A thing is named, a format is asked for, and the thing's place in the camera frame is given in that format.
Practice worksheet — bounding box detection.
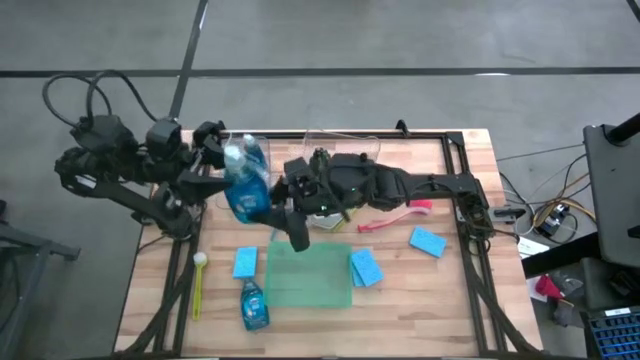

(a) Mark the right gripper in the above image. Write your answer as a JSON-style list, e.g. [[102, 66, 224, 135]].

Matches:
[[257, 157, 326, 253]]

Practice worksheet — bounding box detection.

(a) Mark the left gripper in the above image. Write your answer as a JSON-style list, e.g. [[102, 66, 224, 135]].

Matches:
[[177, 120, 234, 204]]

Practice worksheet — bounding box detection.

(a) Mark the blue sponge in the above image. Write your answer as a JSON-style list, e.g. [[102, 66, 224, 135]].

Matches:
[[232, 246, 259, 280], [409, 226, 448, 260], [350, 248, 385, 289], [349, 259, 366, 289]]

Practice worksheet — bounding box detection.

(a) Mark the red and white dish brush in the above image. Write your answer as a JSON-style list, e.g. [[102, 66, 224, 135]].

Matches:
[[357, 198, 434, 234]]

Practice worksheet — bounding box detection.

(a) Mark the lime green dish brush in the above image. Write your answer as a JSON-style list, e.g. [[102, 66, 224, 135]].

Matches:
[[192, 251, 209, 321]]

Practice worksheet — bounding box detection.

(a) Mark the clear plastic bin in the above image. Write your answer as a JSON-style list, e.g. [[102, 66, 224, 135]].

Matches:
[[304, 128, 381, 169], [214, 130, 274, 217]]

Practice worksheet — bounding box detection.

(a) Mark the teal translucent plastic bin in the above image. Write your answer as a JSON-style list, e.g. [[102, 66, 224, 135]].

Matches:
[[263, 241, 354, 310]]

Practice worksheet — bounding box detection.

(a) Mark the green cactus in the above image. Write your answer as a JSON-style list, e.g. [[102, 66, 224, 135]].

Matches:
[[308, 147, 332, 171]]

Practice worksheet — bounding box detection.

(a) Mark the black floor stand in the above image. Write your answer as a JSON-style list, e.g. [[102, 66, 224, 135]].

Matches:
[[0, 199, 81, 360]]

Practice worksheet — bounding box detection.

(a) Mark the white paper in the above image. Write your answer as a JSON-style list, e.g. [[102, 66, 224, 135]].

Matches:
[[516, 235, 551, 260]]

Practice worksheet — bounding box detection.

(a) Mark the blue power supply box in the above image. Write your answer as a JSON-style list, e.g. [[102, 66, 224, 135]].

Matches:
[[537, 202, 571, 236]]

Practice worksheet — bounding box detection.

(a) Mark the red object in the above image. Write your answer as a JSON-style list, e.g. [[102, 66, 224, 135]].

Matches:
[[534, 273, 565, 301]]

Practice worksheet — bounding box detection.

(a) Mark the laptop keyboard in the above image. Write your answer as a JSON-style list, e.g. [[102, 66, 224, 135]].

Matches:
[[587, 305, 640, 360]]

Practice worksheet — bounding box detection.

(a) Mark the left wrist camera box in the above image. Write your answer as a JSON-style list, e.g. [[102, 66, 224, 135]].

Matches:
[[145, 118, 182, 161]]

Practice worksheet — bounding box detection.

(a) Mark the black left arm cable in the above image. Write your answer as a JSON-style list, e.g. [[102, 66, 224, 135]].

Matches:
[[42, 73, 114, 129], [86, 69, 159, 124]]

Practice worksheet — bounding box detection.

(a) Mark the black metal table frame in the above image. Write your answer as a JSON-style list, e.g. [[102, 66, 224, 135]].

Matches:
[[127, 130, 544, 359]]

